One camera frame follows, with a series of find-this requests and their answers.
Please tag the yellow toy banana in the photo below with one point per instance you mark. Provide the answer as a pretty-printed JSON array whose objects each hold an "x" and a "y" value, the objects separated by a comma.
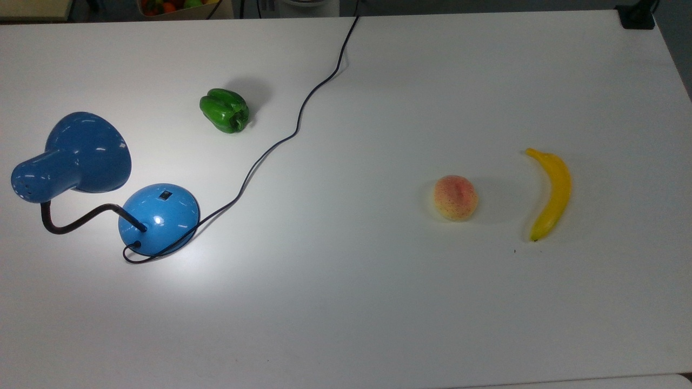
[{"x": 557, "y": 189}]

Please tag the basket of toy fruit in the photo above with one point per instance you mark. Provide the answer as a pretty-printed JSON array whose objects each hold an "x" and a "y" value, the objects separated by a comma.
[{"x": 178, "y": 7}]

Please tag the black table clamp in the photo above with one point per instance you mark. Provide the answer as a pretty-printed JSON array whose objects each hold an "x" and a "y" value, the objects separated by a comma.
[{"x": 637, "y": 15}]

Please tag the green bell pepper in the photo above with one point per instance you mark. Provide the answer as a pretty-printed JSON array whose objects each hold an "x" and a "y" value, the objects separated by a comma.
[{"x": 224, "y": 111}]

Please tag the beige board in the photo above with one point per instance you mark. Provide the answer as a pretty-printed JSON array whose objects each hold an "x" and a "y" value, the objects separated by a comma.
[{"x": 35, "y": 8}]

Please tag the toy peach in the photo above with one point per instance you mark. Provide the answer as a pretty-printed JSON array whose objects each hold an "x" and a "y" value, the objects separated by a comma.
[{"x": 456, "y": 198}]

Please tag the blue desk lamp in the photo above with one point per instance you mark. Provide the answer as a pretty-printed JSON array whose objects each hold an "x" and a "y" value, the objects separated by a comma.
[{"x": 162, "y": 216}]

